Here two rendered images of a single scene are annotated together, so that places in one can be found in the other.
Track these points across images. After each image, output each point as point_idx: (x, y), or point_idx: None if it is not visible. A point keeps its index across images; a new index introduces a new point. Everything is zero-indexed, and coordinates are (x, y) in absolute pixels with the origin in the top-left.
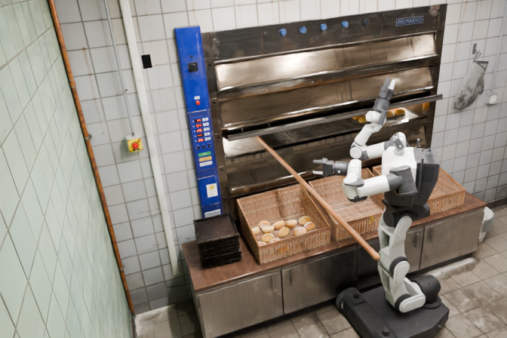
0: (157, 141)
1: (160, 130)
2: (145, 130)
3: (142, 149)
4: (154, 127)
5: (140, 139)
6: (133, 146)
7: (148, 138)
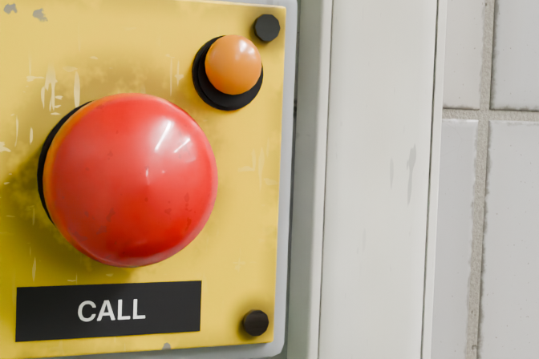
0: (447, 248)
1: (528, 59)
2: None
3: (256, 313)
4: None
5: (274, 46)
6: (101, 180)
7: (340, 138)
